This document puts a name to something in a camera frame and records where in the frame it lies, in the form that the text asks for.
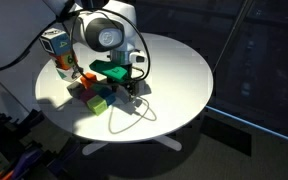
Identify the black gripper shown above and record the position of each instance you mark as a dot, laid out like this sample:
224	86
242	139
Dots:
130	85

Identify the blue block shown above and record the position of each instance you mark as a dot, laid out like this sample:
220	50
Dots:
110	99

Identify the white table base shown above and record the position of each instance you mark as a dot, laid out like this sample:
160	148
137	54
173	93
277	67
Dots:
167	141

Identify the magenta block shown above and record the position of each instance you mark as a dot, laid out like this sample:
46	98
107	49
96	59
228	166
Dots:
87	95

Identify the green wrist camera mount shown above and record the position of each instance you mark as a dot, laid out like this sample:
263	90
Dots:
109	69

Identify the orange block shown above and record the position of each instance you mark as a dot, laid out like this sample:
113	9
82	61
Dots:
88	80

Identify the light green block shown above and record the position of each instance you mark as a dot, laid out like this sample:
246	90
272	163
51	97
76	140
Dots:
97	105

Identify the gray block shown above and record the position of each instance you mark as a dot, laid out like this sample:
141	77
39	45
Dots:
75	89

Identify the white bottom picture cube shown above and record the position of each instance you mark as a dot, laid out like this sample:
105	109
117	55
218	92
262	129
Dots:
69	75

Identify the top number cube with 4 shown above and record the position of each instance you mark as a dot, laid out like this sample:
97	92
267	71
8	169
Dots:
55	41

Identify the dark clutter with purple tool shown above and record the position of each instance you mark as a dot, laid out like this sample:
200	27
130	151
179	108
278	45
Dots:
23	158

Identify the white round table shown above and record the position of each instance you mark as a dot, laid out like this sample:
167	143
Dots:
179	86

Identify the orange number cube with 6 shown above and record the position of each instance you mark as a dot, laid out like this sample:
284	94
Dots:
64	61

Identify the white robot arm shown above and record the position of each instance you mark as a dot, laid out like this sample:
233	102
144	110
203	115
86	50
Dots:
111	29

